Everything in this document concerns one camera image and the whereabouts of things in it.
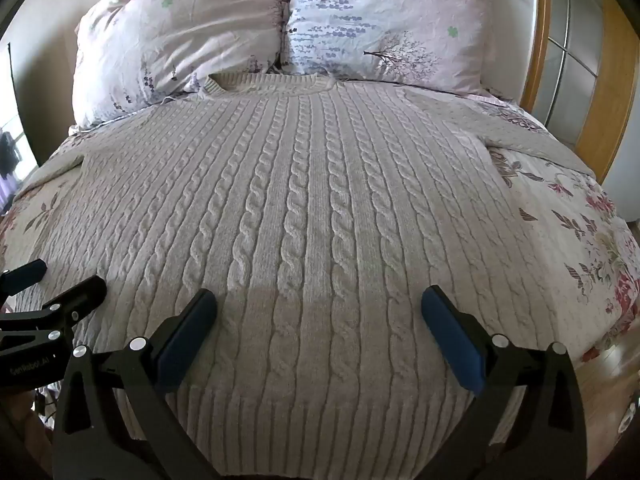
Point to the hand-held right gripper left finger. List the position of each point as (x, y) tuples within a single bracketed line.
[(187, 340)]

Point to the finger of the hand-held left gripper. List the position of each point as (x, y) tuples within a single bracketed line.
[(82, 295), (25, 275)]

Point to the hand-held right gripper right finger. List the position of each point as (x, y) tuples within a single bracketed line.
[(452, 340)]

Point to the window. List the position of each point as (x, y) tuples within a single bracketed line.
[(10, 155)]

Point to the floral bed sheet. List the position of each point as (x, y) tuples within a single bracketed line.
[(575, 220)]

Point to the small white object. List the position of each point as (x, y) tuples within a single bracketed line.
[(627, 417)]

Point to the pink floral pillow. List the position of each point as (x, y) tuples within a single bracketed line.
[(175, 30)]

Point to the wooden framed glass wardrobe door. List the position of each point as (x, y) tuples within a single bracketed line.
[(612, 85)]

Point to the lavender print pillow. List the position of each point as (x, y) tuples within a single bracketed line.
[(390, 15)]

